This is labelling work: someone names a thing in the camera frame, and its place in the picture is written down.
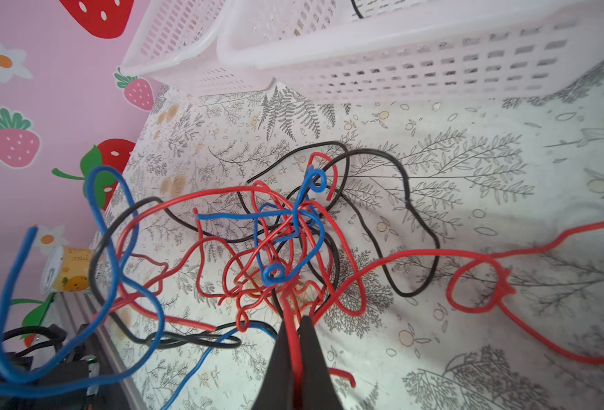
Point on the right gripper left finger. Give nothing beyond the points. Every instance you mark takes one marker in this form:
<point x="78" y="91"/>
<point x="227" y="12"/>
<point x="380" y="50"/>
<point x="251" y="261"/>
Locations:
<point x="277" y="390"/>

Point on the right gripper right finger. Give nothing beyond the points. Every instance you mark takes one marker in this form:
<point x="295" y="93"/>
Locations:
<point x="316" y="388"/>

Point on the floral table cloth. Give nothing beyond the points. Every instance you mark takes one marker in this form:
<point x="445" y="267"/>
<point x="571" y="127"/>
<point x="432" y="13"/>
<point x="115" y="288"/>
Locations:
<point x="485" y="176"/>

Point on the left white plastic basket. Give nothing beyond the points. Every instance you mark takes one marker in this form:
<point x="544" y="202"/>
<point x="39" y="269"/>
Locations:
<point x="176" y="44"/>

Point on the white plastic basket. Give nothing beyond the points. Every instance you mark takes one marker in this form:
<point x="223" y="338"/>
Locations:
<point x="176" y="44"/>
<point x="361" y="52"/>

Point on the middle white plastic basket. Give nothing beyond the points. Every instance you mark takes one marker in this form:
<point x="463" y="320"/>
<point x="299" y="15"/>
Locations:
<point x="361" y="52"/>

